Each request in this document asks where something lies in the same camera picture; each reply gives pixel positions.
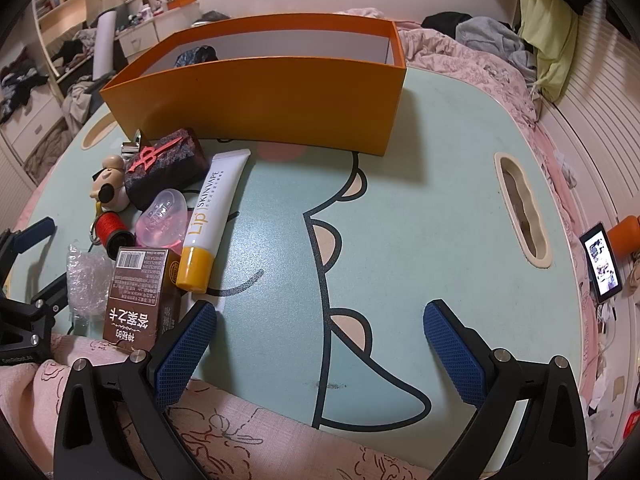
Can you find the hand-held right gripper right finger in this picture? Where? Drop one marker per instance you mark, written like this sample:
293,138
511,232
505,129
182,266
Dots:
452,355

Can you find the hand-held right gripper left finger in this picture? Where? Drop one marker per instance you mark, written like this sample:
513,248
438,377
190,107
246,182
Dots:
187,355

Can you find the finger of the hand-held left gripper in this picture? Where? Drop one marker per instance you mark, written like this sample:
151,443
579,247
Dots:
30,234
50,292

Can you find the clear plastic wrap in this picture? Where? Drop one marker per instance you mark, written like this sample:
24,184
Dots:
87,280

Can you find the brown carton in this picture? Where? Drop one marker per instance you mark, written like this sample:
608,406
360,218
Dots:
145,295

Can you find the red thread spool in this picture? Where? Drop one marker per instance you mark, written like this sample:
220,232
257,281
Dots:
110,227

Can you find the pink plastic case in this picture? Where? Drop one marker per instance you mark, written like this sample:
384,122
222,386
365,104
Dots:
162,217

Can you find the white lip balm tube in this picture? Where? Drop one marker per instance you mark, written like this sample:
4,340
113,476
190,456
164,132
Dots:
210,215

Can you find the dark wallet with red emblem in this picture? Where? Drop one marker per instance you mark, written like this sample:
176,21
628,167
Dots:
165,165

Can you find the orange cardboard box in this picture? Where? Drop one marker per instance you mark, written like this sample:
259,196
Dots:
275,105

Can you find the white drawer cabinet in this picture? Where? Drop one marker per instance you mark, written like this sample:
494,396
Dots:
30,130

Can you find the grey clothes heap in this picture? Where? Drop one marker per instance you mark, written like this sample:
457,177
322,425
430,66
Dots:
80,102

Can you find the pile of dark clothes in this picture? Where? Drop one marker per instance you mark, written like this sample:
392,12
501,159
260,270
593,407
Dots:
20,85

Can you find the black phone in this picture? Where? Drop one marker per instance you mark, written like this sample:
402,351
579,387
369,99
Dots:
602,265

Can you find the white roll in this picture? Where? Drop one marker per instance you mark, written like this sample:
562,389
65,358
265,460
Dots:
106,42

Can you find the orange object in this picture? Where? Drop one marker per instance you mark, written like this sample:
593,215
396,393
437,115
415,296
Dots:
630,235

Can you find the white bookshelf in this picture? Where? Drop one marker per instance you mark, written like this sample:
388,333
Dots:
50,20

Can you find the white nightstand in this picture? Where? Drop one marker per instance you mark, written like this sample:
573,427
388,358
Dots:
137,40

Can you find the dark patterned cloth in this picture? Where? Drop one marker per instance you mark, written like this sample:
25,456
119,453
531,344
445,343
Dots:
197,55

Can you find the striped dark garment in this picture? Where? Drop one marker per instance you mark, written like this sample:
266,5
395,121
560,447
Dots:
210,16

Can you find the light green cartoon table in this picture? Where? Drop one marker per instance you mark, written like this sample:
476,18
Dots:
450,60

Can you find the grey garment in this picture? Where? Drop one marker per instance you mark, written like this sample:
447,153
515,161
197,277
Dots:
492,35

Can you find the yellow-green cloth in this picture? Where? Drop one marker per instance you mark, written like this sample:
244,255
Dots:
545,40

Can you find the black garment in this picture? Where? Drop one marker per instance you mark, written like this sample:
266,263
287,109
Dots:
445,21

